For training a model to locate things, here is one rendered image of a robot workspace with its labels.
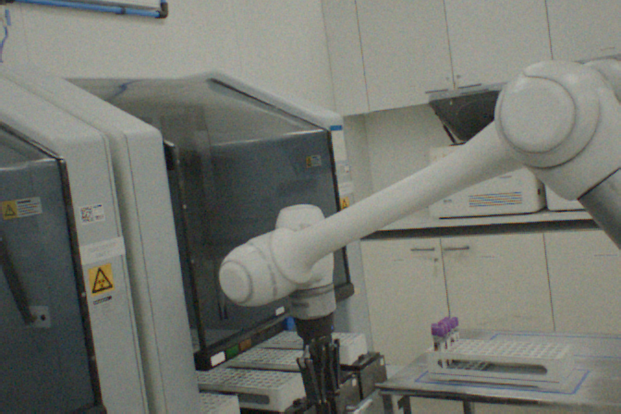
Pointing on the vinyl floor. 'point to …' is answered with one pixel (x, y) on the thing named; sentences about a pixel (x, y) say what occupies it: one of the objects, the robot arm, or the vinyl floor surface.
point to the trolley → (401, 382)
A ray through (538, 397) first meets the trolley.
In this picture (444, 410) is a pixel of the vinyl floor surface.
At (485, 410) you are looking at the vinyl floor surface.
